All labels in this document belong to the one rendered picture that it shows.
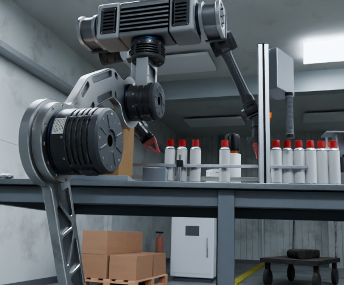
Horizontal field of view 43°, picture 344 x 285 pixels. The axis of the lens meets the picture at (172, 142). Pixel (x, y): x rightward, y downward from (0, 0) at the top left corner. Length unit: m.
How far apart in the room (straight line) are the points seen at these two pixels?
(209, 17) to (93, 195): 0.79
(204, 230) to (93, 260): 1.71
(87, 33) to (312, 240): 9.18
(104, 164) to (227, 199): 0.62
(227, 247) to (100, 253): 3.59
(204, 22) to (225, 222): 0.74
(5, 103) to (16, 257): 1.64
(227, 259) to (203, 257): 4.52
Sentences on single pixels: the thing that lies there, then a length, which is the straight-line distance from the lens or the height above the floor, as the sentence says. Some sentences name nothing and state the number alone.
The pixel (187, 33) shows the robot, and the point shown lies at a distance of 1.66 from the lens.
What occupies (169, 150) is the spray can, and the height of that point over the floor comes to 1.03.
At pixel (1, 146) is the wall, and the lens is 4.80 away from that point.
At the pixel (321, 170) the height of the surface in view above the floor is 0.94.
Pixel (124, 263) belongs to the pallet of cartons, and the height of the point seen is 0.30.
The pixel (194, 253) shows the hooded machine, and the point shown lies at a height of 0.38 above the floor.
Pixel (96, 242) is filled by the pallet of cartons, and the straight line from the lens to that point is 5.12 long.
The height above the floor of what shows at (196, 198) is 0.77.
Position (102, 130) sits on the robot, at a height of 0.89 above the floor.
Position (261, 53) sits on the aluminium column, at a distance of 2.03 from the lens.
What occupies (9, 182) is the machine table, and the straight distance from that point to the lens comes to 1.74.
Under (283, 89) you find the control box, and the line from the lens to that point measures 2.02.
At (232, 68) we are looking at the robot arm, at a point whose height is 1.45.
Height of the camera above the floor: 0.65
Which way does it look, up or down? 12 degrees up
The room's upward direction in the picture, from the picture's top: 2 degrees clockwise
